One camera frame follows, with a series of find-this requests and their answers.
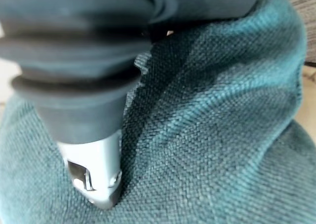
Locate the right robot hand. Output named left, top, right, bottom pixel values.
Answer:
left=0, top=0, right=270, bottom=209

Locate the grey fabric sofa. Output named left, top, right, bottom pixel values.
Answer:
left=287, top=0, right=316, bottom=68

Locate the teal woven cushion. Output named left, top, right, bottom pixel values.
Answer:
left=0, top=0, right=316, bottom=224

